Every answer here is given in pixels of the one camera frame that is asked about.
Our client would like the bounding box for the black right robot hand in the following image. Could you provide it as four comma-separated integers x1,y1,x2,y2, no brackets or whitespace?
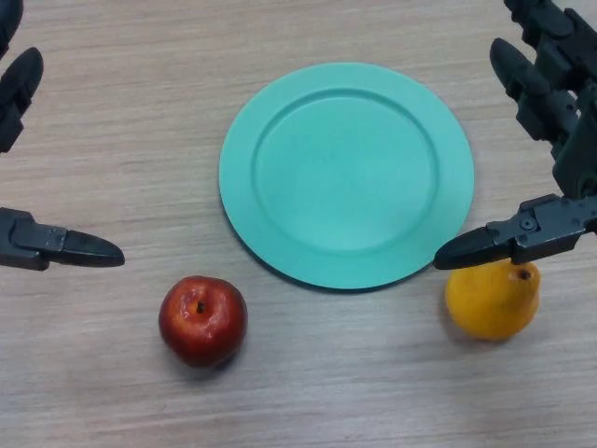
432,0,597,272

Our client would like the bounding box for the yellow pear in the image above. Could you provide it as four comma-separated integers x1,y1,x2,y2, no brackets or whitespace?
444,259,542,342

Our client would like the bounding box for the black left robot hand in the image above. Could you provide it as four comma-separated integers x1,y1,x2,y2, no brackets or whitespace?
0,0,126,272

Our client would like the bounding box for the red apple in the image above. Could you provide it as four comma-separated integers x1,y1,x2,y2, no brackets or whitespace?
158,274,249,369

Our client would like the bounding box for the green round plate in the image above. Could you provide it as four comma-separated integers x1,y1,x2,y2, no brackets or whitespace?
218,61,476,294

